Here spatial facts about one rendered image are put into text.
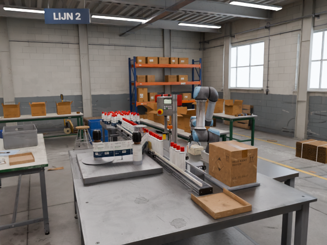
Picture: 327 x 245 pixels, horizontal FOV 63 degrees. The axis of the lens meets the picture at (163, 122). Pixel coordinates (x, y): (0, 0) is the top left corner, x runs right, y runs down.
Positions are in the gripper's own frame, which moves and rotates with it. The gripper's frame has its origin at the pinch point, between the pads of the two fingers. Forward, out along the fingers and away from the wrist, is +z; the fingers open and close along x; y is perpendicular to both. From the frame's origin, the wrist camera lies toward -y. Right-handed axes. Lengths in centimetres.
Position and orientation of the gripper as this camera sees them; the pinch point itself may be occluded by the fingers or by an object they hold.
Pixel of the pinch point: (195, 148)
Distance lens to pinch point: 302.5
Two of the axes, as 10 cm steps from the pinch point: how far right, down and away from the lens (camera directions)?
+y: -4.3, -1.0, 9.0
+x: -9.0, 0.8, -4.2
